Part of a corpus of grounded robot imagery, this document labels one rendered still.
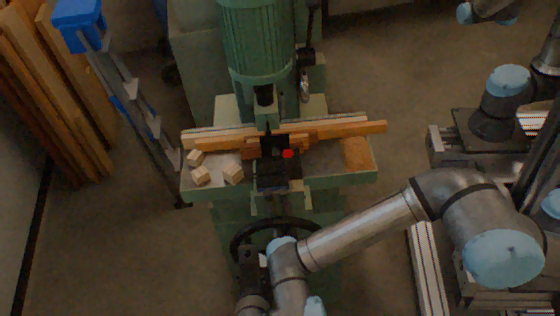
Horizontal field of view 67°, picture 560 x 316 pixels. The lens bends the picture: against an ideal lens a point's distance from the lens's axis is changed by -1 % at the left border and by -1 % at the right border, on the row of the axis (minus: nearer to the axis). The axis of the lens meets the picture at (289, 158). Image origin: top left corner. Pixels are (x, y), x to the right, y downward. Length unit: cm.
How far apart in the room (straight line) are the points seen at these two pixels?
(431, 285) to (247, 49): 124
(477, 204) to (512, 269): 11
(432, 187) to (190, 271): 159
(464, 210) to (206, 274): 160
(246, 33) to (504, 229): 69
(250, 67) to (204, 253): 134
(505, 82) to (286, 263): 91
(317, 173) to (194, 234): 118
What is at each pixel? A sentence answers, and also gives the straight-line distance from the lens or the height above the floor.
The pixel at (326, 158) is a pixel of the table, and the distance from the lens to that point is 133.
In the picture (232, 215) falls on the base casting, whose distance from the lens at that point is 141.
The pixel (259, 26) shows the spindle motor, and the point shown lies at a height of 137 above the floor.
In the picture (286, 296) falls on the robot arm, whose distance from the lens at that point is 88.
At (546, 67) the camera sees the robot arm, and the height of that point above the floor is 107.
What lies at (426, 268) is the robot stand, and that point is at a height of 23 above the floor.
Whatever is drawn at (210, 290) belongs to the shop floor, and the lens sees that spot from 215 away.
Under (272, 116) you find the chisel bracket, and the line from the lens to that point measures 125.
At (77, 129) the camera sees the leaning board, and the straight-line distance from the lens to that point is 256.
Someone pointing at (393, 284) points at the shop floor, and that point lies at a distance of 212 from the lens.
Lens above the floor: 188
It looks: 47 degrees down
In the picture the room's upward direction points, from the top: 6 degrees counter-clockwise
